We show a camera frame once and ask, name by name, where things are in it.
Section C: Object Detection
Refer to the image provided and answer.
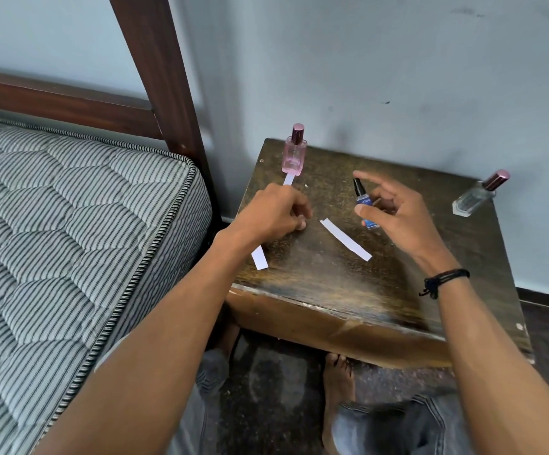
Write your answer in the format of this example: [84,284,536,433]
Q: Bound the person's left hand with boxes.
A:
[226,183,313,254]

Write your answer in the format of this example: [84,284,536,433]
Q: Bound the person's right hand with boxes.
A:
[353,170,447,273]

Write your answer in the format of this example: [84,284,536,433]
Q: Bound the small blue perfume bottle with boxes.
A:
[353,177,381,231]

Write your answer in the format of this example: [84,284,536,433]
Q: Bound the white paper test strip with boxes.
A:
[251,173,295,271]
[319,218,373,262]

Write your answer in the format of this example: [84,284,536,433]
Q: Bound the person's right forearm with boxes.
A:
[414,253,549,455]

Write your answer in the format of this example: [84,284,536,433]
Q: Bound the person's left forearm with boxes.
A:
[32,228,261,455]

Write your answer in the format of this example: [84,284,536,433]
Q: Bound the pink glass perfume bottle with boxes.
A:
[281,123,308,176]

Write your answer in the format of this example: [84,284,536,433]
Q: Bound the dark wooden side table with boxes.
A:
[225,138,536,370]

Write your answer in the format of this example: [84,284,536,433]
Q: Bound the clear glass perfume bottle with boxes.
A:
[452,169,511,218]

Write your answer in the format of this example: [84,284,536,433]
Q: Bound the person's left foot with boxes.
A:
[218,321,241,361]

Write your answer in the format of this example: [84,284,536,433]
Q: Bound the person's foot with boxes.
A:
[322,353,356,455]
[218,321,241,361]

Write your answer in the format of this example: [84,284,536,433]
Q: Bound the person's right foot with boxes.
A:
[322,353,356,455]

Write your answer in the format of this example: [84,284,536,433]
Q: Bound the dark skirting board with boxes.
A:
[515,287,549,309]

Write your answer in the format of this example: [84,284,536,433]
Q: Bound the grey jeans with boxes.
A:
[94,334,475,455]

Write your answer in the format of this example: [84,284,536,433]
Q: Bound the striped quilted mattress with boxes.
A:
[0,108,214,455]

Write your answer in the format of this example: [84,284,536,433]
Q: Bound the black cord wrist bracelet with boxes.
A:
[419,268,471,300]

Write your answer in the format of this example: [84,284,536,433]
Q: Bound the dark wooden bed frame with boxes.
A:
[0,0,220,228]

